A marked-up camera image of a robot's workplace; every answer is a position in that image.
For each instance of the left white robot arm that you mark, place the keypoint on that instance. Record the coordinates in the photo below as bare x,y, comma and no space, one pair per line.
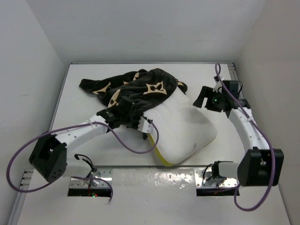
50,156

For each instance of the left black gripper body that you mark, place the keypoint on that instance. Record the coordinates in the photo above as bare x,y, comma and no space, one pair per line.
131,119

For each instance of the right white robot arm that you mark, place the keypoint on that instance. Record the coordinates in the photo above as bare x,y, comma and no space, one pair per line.
257,165

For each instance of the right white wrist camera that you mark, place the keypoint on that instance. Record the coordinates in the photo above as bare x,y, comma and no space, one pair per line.
218,86

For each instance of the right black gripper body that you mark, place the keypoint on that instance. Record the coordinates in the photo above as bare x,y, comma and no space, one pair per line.
220,97

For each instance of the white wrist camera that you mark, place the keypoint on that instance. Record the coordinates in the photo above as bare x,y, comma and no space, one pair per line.
218,86
145,125

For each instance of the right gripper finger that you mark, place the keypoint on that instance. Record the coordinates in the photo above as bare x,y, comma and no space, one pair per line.
204,93
211,102

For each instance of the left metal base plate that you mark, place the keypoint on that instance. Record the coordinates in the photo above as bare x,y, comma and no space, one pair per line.
98,182

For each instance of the white foam front board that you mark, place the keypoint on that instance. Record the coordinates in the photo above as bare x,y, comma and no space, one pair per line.
151,197

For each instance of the black pillowcase with beige pattern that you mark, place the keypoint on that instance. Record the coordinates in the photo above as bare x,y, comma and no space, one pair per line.
148,89

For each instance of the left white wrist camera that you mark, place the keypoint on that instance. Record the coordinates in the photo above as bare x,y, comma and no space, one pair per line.
145,125

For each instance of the white pillow with yellow edge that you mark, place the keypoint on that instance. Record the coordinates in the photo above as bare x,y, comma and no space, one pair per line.
183,129

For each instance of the metal base plate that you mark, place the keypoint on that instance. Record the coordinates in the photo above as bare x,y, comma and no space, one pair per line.
98,182
205,182

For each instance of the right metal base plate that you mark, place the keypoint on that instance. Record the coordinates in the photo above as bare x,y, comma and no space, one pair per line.
205,182

